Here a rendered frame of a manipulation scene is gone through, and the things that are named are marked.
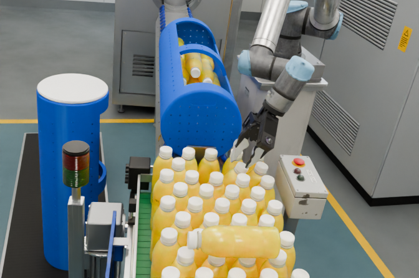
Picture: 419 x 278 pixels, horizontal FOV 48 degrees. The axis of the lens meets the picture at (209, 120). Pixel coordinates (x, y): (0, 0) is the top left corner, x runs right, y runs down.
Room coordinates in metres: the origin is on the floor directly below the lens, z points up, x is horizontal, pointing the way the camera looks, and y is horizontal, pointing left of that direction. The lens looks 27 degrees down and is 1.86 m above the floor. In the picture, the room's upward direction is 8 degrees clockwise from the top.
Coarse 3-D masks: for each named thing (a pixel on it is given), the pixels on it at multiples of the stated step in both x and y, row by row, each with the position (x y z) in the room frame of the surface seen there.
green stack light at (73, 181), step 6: (66, 174) 0.91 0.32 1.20; (72, 174) 0.91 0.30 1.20; (78, 174) 0.91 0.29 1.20; (84, 174) 0.92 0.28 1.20; (66, 180) 0.91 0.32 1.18; (72, 180) 0.91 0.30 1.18; (78, 180) 0.91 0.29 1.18; (84, 180) 0.92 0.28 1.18; (72, 186) 0.91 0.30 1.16; (78, 186) 0.91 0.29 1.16
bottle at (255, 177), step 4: (252, 172) 1.22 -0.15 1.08; (256, 172) 1.20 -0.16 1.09; (252, 176) 1.20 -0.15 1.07; (256, 176) 1.20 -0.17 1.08; (260, 176) 1.20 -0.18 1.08; (252, 180) 1.19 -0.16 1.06; (256, 180) 1.19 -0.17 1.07; (260, 180) 1.19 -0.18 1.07; (252, 184) 1.19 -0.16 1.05; (256, 184) 1.19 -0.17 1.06
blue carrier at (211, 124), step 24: (168, 24) 2.26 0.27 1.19; (192, 24) 2.28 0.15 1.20; (168, 48) 1.94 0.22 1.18; (192, 48) 1.84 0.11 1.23; (216, 48) 2.19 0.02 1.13; (168, 72) 1.68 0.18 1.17; (216, 72) 2.06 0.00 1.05; (168, 96) 1.48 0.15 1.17; (192, 96) 1.42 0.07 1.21; (216, 96) 1.44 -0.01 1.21; (168, 120) 1.41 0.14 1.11; (192, 120) 1.42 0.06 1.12; (216, 120) 1.44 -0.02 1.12; (240, 120) 1.45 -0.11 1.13; (168, 144) 1.41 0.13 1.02; (192, 144) 1.43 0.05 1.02; (216, 144) 1.44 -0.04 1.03
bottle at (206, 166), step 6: (204, 156) 1.26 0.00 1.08; (204, 162) 1.25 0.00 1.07; (210, 162) 1.24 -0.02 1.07; (216, 162) 1.25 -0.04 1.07; (198, 168) 1.25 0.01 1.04; (204, 168) 1.23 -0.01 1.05; (210, 168) 1.23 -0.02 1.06; (216, 168) 1.24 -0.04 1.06; (204, 174) 1.23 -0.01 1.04; (204, 180) 1.23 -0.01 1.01
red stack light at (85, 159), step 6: (66, 156) 0.91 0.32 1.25; (72, 156) 0.91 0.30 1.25; (78, 156) 0.91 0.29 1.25; (84, 156) 0.92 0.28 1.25; (66, 162) 0.91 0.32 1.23; (72, 162) 0.91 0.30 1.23; (78, 162) 0.91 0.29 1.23; (84, 162) 0.92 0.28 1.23; (66, 168) 0.91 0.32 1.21; (72, 168) 0.91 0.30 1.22; (78, 168) 0.91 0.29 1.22; (84, 168) 0.92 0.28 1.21
